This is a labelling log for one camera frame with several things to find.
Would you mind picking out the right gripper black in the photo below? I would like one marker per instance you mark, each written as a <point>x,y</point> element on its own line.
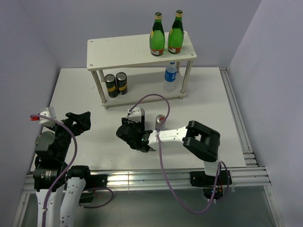
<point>142,124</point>

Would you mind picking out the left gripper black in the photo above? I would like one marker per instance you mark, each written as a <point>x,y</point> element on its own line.
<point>82,122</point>

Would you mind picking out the blue silver can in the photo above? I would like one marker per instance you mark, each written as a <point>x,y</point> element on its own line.
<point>160,122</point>

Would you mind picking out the water bottle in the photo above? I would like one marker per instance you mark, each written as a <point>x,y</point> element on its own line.
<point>170,77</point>

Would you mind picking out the green glass bottle front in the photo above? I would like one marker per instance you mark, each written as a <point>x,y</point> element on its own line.
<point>157,36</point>

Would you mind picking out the green glass bottle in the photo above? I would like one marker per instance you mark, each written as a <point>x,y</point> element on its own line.
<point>176,34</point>
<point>157,36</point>

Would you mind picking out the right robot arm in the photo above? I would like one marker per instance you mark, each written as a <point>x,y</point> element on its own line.
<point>202,141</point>

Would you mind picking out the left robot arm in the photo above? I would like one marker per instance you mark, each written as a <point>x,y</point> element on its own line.
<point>59,185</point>

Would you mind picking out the white two-tier wooden shelf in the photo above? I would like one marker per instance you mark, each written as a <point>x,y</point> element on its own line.
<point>131,55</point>

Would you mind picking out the black gold can left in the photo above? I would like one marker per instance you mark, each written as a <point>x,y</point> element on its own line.
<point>110,82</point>

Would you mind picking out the black gold can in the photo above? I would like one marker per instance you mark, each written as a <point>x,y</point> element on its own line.
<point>121,81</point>
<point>110,82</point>

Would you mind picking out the black gold can right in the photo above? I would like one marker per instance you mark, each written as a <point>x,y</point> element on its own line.
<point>121,81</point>

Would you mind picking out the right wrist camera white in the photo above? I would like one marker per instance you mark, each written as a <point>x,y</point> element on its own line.
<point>136,115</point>

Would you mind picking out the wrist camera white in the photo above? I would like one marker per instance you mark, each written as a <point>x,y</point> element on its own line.
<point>47,112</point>
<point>136,115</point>

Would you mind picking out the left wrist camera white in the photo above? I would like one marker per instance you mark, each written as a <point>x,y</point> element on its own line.
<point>47,112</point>

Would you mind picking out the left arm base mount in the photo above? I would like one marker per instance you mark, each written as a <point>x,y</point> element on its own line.
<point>94,182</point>

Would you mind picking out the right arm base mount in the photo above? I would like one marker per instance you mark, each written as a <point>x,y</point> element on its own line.
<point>200,179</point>

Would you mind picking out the aluminium frame rail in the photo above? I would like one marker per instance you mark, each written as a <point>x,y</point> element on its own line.
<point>211,101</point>

